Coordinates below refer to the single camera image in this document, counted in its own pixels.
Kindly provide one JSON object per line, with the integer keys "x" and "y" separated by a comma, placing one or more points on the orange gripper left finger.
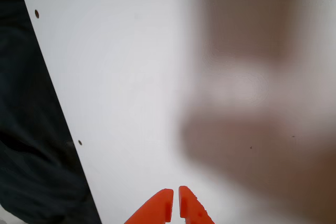
{"x": 157, "y": 208}

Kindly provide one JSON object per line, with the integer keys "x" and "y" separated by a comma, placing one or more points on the person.
{"x": 26, "y": 103}

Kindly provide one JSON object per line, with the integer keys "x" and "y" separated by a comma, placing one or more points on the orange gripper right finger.
{"x": 191, "y": 211}

